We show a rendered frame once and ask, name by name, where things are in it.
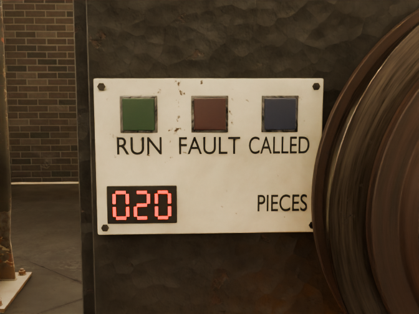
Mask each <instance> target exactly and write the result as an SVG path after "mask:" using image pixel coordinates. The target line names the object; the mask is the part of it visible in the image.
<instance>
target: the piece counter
mask: <svg viewBox="0 0 419 314"><path fill-rule="evenodd" d="M115 194H126V192H125V191H116V192H115ZM115 194H113V195H112V199H113V204H116V196H115ZM137 194H147V191H137ZM158 194H168V191H158ZM158 194H155V204H158ZM168 203H171V194H168ZM126 204H129V194H126ZM147 204H150V194H147ZM147 204H137V207H147ZM137 207H134V217H136V216H137ZM155 216H158V206H157V207H155ZM168 216H171V206H168ZM168 216H158V219H168ZM113 217H116V207H113ZM126 217H129V207H126ZM126 217H116V220H126ZM137 219H147V216H137Z"/></svg>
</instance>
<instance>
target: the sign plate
mask: <svg viewBox="0 0 419 314"><path fill-rule="evenodd" d="M323 88H324V80H323V79H322V78H95V79H94V117H95V160H96V183H97V226H98V234H99V235H117V234H207V233H253V232H313V228H312V213H311V192H312V178H313V172H314V165H315V159H316V155H317V150H318V147H319V143H320V139H321V137H322V111H323ZM123 98H154V99H155V130H133V131H124V130H123V116H122V99H123ZM194 98H225V99H226V129H225V130H194ZM265 98H296V129H295V130H265V129H264V99H265ZM116 191H125V192H126V194H129V204H126V194H115V192H116ZM137 191H147V194H150V204H147V194H137ZM158 191H168V194H171V203H168V194H158ZM113 194H115V196H116V204H113V199H112V195H113ZM155 194H158V204H155ZM137 204H147V207H137ZM157 206H158V216H168V206H171V216H168V219H158V216H155V207H157ZM113 207H116V217H126V207H129V217H126V220H116V217H113ZM134 207H137V216H147V219H137V216H136V217H134Z"/></svg>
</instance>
